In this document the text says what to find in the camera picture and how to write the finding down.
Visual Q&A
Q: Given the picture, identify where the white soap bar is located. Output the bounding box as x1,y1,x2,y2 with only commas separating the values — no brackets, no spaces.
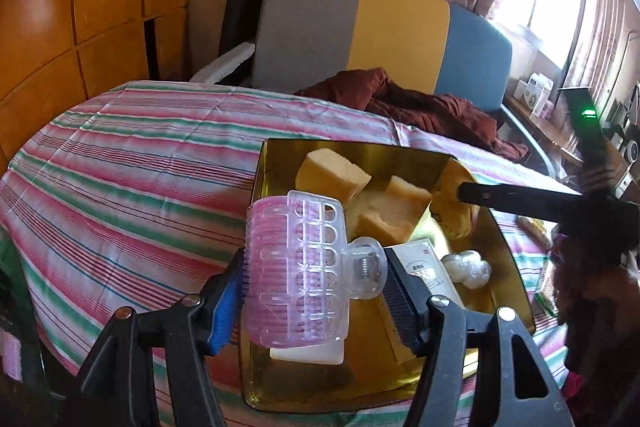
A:
269,339,347,365

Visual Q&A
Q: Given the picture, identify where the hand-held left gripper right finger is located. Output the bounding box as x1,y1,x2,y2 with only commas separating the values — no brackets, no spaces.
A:
382,249,576,427

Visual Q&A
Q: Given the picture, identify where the grey yellow blue armchair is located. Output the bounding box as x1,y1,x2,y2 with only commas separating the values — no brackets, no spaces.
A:
189,0,556,178

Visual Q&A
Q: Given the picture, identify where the brown red quilted cloth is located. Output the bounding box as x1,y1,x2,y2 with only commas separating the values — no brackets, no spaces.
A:
295,68,528,162

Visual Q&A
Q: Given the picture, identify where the yellow sponge piece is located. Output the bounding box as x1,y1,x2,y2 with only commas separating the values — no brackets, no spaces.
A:
295,148,373,208
385,175,433,228
357,212,416,243

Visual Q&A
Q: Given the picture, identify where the white carton box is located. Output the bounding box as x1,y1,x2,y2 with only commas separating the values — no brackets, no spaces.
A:
517,74,553,118

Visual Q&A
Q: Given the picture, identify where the pink hair roller clip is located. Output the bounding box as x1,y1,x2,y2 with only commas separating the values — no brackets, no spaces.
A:
246,190,388,350

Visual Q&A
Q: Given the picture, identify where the white ball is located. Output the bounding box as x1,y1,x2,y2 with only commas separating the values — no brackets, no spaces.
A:
442,251,492,290

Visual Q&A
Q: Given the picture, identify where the wooden side table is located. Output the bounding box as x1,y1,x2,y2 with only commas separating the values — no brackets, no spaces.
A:
505,94,586,168

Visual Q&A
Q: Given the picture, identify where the cream cardboard box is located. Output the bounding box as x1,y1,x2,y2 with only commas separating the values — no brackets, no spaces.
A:
387,239,468,363

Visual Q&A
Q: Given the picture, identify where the striped tablecloth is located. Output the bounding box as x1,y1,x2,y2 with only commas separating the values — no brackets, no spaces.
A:
0,79,571,413

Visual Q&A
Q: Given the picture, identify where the pink striped curtain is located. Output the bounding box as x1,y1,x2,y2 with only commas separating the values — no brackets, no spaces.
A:
565,0,640,92

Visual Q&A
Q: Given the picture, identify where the wooden wardrobe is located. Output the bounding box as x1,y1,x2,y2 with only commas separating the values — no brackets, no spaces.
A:
0,0,196,172

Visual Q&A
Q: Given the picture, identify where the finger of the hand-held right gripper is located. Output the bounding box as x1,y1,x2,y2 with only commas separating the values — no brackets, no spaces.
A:
457,181,593,228

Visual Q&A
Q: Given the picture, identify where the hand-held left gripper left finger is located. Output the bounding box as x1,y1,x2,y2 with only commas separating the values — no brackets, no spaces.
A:
75,252,251,427

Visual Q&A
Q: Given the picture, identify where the gold metal tin tray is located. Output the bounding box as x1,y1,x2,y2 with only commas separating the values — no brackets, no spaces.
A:
240,138,537,410

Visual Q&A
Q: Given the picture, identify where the yellow bun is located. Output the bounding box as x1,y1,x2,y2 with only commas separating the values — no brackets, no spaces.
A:
431,157,480,240

